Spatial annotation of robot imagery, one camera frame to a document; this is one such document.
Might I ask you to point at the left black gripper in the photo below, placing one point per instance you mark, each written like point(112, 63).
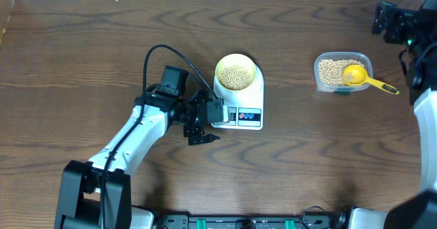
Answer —
point(197, 135)

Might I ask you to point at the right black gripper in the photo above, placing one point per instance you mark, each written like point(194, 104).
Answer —
point(401, 19)

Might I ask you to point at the yellow measuring scoop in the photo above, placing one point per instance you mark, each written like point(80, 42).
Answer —
point(355, 75)

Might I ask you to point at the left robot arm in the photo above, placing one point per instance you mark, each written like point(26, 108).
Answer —
point(97, 193)

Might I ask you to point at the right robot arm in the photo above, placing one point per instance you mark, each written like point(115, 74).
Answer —
point(420, 74)

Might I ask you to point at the soybeans in yellow bowl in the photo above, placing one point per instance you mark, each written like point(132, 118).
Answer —
point(235, 78)

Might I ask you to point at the white digital kitchen scale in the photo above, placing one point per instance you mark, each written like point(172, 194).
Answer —
point(245, 107)

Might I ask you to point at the yellow plastic bowl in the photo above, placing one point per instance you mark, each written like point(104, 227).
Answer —
point(236, 59)

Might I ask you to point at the clear plastic container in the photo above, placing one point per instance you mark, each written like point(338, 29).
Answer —
point(322, 87)

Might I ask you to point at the soybeans in container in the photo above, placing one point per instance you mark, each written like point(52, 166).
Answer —
point(331, 71)

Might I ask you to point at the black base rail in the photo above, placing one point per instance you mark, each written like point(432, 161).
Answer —
point(316, 220)

